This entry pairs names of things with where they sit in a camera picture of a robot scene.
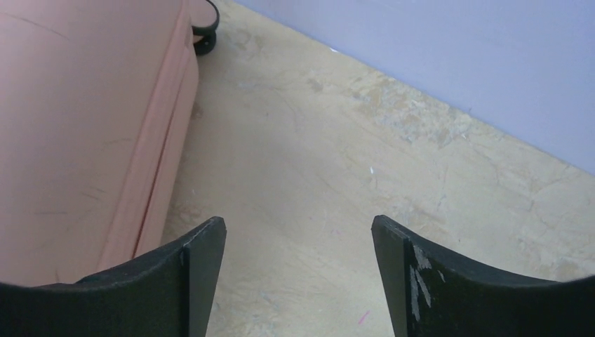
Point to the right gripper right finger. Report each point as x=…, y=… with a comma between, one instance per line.
x=434, y=291

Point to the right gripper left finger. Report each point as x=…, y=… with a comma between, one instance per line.
x=168, y=291

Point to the pink suitcase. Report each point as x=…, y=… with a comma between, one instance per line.
x=96, y=98

